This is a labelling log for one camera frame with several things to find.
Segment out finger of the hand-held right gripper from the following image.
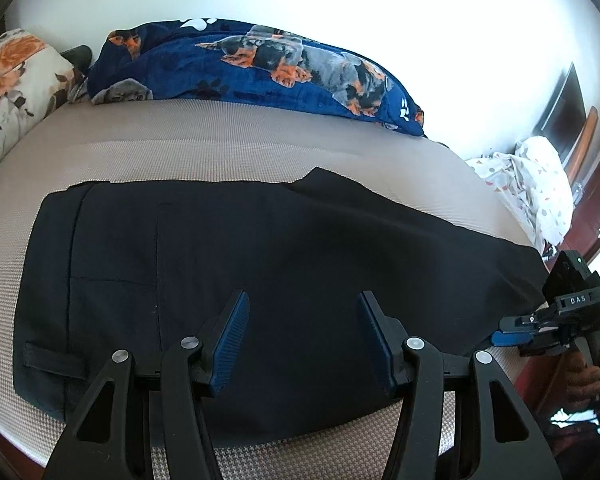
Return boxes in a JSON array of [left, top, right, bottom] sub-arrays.
[[489, 331, 531, 348], [500, 310, 548, 332]]

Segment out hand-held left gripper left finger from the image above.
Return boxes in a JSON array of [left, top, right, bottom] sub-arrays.
[[44, 289, 251, 480]]

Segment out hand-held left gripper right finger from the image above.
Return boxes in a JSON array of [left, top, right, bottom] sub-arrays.
[[356, 290, 563, 480]]

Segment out black pants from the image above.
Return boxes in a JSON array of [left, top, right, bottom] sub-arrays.
[[12, 166, 551, 448]]

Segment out person's right hand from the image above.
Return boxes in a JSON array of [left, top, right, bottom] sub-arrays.
[[562, 337, 600, 408]]

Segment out white patterned bed sheet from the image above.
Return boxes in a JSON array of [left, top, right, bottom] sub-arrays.
[[465, 135, 576, 261]]

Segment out beige mattress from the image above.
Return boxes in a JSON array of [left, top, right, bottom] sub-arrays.
[[0, 95, 546, 461]]

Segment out blue dog-print blanket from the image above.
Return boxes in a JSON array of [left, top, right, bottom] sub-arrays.
[[86, 17, 427, 137]]

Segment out black flat screen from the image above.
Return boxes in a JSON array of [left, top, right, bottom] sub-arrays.
[[60, 45, 94, 71]]

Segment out floral white pillow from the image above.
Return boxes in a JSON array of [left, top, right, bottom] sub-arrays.
[[0, 27, 81, 186]]

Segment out red-brown wooden bed frame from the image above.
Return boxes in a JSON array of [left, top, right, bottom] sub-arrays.
[[495, 345, 576, 413]]

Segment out brown wooden door frame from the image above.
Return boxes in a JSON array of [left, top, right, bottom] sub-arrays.
[[565, 105, 600, 261]]

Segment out dark wall television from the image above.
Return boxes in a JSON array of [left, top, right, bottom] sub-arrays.
[[537, 62, 593, 161]]

